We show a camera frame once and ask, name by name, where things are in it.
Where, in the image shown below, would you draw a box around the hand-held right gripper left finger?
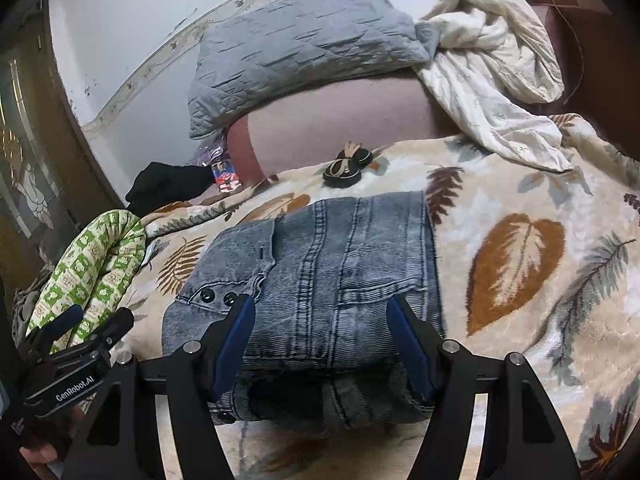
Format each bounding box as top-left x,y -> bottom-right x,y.
62,292 -> 257,480

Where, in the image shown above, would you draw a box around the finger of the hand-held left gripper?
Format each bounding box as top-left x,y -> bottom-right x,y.
70,307 -> 136,361
27,304 -> 85,353

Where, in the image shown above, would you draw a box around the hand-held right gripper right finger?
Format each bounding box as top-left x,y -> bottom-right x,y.
386,294 -> 583,480

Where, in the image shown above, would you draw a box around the blue denim pants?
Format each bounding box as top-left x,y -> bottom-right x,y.
161,190 -> 446,431

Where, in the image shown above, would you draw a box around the person's left hand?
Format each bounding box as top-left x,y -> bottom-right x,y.
19,402 -> 90,467

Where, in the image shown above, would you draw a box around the green patterned cloth roll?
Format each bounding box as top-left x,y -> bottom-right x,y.
25,209 -> 147,356

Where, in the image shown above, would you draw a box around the leaf print fleece blanket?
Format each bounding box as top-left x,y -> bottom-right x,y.
112,112 -> 640,480

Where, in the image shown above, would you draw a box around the black cloth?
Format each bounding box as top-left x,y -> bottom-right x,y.
125,161 -> 213,216

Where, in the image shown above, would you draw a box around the brown wooden door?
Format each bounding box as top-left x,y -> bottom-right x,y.
0,0 -> 126,281

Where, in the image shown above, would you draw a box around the red and blue packet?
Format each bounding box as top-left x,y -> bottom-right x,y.
210,159 -> 243,193

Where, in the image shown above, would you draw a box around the black and beige hair clip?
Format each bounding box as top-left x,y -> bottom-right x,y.
322,141 -> 387,190

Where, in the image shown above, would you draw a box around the clear plastic bag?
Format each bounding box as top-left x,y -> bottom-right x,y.
192,127 -> 233,167

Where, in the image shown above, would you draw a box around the pink bed sheet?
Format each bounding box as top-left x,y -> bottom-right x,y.
227,70 -> 463,183

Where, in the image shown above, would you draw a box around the white crumpled sheet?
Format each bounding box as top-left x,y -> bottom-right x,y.
414,0 -> 576,173

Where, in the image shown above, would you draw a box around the grey quilted pillow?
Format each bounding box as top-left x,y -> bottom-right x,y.
187,0 -> 441,141

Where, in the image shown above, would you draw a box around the brown upholstered headboard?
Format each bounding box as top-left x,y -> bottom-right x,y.
492,0 -> 631,153

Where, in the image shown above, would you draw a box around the thin brown cord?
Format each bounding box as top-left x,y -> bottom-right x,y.
542,0 -> 587,96

